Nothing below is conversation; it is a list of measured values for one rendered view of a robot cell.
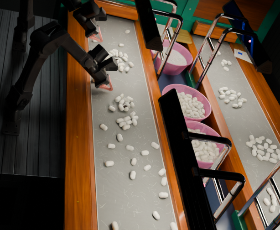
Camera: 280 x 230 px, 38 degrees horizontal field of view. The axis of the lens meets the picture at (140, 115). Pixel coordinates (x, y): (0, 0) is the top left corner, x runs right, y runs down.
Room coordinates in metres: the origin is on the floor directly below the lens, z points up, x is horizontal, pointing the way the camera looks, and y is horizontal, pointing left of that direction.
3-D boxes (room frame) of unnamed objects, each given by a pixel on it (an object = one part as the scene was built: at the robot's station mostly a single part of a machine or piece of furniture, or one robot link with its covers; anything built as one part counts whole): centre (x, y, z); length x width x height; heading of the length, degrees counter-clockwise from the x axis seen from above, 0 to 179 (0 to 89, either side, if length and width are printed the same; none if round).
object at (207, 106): (1.71, -0.19, 0.72); 0.27 x 0.27 x 0.10
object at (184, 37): (2.33, 0.05, 0.77); 0.33 x 0.15 x 0.01; 112
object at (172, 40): (1.89, 0.09, 0.90); 0.20 x 0.19 x 0.45; 22
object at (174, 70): (2.12, -0.03, 0.72); 0.27 x 0.27 x 0.10
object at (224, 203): (0.99, -0.27, 0.90); 0.20 x 0.19 x 0.45; 22
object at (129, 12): (2.25, 0.39, 0.83); 0.30 x 0.06 x 0.07; 112
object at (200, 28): (2.50, -0.24, 0.83); 0.30 x 0.06 x 0.07; 112
